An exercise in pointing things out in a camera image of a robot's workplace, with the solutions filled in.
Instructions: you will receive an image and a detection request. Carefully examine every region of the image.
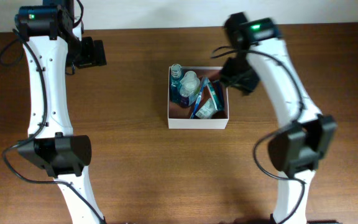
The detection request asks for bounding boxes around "blue disposable razor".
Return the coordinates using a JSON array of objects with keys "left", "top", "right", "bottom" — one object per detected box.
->
[{"left": 213, "top": 80, "right": 224, "bottom": 111}]

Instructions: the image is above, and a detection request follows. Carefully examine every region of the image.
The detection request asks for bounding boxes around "green red toothpaste tube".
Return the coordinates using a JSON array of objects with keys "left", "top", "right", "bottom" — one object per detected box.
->
[{"left": 206, "top": 80, "right": 221, "bottom": 111}]

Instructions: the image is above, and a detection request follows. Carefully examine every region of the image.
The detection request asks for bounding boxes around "blue white toothbrush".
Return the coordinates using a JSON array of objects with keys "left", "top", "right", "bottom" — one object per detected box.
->
[{"left": 190, "top": 77, "right": 209, "bottom": 119}]

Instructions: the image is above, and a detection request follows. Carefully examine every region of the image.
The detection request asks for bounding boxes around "dark blue pump bottle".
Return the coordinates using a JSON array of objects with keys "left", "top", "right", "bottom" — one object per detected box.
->
[{"left": 179, "top": 71, "right": 201, "bottom": 108}]

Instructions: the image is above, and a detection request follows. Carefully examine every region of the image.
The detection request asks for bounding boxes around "green white soap packet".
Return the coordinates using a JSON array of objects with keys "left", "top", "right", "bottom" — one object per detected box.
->
[{"left": 196, "top": 98, "right": 218, "bottom": 119}]

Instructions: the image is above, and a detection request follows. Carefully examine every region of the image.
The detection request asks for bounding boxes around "teal mouthwash bottle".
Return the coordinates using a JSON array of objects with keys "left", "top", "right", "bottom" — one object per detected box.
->
[{"left": 170, "top": 64, "right": 183, "bottom": 103}]

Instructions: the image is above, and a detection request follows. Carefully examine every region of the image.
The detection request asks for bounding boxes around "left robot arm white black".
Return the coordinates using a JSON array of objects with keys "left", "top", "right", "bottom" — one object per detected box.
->
[{"left": 13, "top": 0, "right": 107, "bottom": 223}]

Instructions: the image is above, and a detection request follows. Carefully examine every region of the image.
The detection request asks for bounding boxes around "white open cardboard box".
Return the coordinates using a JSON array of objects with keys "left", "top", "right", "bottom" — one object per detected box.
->
[{"left": 167, "top": 66, "right": 229, "bottom": 129}]

